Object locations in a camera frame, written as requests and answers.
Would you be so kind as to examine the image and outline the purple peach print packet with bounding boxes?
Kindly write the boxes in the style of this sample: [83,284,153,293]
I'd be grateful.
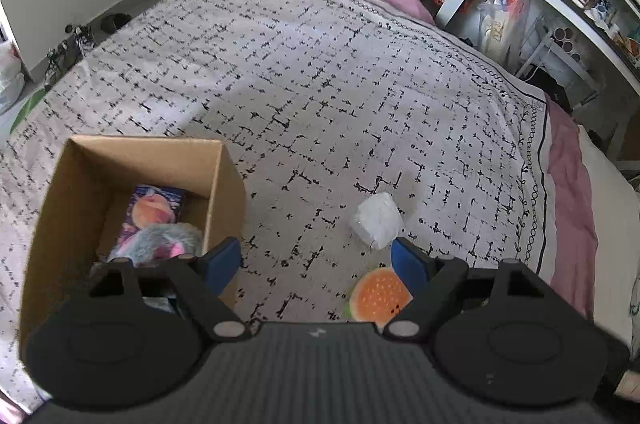
[114,184,190,255]

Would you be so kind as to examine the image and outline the blue pink fluffy plush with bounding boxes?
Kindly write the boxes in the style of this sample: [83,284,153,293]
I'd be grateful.
[107,223,206,267]

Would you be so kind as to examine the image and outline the black shoe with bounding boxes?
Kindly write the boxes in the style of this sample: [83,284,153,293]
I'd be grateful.
[100,13,133,32]

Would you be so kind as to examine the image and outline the brown cardboard box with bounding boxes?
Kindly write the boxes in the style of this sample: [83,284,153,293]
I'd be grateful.
[19,135,248,362]

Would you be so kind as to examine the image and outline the white packet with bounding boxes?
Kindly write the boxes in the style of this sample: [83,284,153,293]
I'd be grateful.
[350,191,405,251]

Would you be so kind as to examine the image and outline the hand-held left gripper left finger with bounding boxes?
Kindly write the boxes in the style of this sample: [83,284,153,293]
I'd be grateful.
[86,236,253,346]

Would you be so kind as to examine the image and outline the white orange shopping bag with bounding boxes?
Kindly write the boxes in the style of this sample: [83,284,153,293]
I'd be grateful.
[477,0,531,70]

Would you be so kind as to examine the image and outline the white plastic bag with handles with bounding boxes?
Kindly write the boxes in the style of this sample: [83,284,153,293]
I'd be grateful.
[0,41,26,112]

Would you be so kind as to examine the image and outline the green cloth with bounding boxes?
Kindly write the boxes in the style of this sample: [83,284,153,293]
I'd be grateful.
[10,96,48,135]

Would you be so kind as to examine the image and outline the white duvet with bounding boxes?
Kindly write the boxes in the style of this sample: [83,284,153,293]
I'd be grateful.
[575,124,640,355]

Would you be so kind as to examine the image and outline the white wire rack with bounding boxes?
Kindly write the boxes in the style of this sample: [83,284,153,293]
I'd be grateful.
[517,11,606,105]

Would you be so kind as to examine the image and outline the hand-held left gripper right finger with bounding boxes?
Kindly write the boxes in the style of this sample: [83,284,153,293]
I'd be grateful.
[382,236,551,345]

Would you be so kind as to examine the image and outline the black bag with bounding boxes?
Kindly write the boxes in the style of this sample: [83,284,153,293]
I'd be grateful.
[530,69,573,115]

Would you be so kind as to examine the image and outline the white black printed blanket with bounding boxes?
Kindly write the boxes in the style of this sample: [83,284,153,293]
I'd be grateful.
[0,0,558,410]

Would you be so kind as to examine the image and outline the orange melon slice plush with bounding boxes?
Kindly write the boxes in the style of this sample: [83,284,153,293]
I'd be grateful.
[342,266,415,322]

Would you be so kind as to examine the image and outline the black sandal pair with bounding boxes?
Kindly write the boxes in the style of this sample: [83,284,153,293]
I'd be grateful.
[44,24,96,87]

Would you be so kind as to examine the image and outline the pink bed sheet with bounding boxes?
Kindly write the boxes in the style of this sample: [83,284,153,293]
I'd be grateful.
[282,0,598,320]

